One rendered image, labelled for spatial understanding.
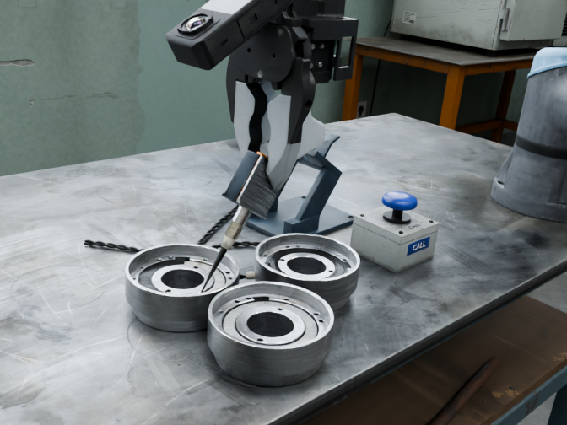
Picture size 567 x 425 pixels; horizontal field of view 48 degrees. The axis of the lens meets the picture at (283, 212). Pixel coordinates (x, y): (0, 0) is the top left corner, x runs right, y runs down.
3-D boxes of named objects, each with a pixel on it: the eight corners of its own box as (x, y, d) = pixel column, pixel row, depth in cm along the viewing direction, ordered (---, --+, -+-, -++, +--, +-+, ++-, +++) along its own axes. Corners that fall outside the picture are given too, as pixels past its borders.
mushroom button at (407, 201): (396, 244, 72) (403, 203, 70) (369, 232, 74) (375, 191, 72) (418, 236, 74) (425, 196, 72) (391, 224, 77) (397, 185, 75)
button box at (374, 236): (396, 273, 71) (402, 233, 69) (348, 250, 75) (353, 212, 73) (439, 255, 76) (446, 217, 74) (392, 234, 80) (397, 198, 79)
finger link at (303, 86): (314, 144, 54) (317, 36, 51) (301, 147, 53) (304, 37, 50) (275, 136, 57) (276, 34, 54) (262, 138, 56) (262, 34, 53)
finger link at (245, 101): (292, 173, 63) (307, 81, 59) (247, 184, 59) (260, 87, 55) (270, 161, 65) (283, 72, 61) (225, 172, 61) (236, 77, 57)
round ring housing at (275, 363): (344, 387, 51) (350, 344, 50) (213, 397, 49) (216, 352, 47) (311, 317, 61) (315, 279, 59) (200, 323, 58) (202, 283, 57)
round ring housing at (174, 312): (242, 336, 57) (245, 295, 55) (121, 338, 55) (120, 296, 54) (233, 278, 67) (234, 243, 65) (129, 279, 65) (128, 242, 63)
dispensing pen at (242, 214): (175, 280, 56) (264, 114, 58) (206, 292, 60) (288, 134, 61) (191, 289, 55) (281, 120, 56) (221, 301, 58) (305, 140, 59)
